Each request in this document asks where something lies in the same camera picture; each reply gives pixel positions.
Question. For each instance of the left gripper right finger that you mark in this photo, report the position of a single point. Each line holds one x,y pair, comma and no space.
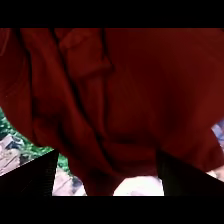
186,180

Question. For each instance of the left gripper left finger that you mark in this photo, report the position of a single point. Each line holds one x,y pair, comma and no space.
31,178

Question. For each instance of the dark red garment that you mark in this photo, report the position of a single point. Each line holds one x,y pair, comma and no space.
120,100

